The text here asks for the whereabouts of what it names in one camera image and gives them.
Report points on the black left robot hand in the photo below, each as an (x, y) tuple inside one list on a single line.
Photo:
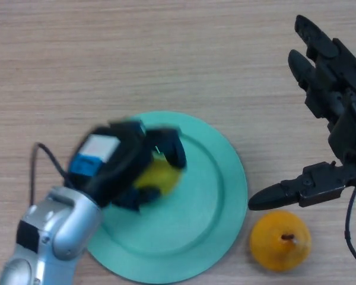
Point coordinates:
[(106, 166)]

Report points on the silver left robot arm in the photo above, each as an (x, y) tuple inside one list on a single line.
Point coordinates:
[(62, 225)]

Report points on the yellow starfruit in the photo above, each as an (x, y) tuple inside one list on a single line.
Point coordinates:
[(160, 178)]

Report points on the green round plate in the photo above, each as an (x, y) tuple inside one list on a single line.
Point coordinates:
[(201, 193)]

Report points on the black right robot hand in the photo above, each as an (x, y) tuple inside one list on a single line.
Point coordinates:
[(348, 136)]

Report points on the orange-yellow pear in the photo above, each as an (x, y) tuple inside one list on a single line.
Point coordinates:
[(273, 252)]

